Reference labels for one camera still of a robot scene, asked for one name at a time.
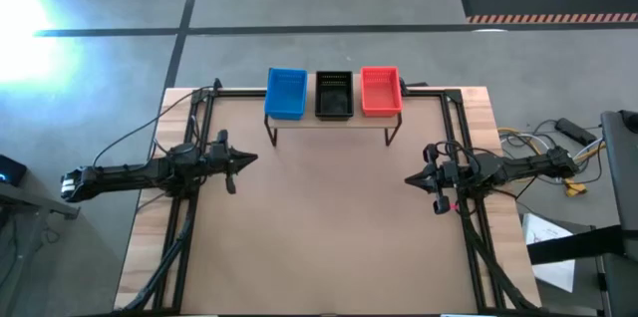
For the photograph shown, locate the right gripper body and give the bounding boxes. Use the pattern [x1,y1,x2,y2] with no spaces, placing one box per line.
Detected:
[422,142,461,216]

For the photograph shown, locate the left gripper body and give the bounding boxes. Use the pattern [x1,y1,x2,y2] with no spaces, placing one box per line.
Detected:
[204,129,239,195]

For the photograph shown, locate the blue plastic basket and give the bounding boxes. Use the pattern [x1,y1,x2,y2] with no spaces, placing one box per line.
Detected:
[263,67,309,122]

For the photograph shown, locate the orange plastic basket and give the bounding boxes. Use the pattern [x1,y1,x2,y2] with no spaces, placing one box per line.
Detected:
[359,66,404,119]

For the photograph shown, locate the black plastic basket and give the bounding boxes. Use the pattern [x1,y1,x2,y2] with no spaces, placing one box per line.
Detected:
[314,70,355,123]

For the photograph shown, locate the wooden shelf with black legs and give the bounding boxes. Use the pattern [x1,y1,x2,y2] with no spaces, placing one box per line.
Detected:
[262,71,404,148]

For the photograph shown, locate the yellow plug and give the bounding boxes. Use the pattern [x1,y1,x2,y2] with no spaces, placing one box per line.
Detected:
[564,179,588,198]

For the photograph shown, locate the white paper sheet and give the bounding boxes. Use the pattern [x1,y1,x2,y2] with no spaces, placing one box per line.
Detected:
[521,211,577,294]

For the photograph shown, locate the black power strip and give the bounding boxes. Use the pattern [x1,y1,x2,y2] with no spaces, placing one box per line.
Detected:
[554,117,598,148]

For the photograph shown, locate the black flat bar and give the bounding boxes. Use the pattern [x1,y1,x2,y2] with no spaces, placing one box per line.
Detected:
[526,224,624,266]

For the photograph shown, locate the black box device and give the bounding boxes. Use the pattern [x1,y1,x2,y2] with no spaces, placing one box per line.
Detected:
[0,154,29,187]

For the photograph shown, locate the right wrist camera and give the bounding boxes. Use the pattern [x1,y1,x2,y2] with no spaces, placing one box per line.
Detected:
[442,160,461,182]

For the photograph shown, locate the white floor cable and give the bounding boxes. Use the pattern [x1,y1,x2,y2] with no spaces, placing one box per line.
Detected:
[500,132,542,159]

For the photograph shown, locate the yellow floor cable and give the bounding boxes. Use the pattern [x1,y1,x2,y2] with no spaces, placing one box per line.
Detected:
[497,127,544,157]

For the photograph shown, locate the long black cable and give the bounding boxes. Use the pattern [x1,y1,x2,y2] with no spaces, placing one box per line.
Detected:
[92,77,220,168]

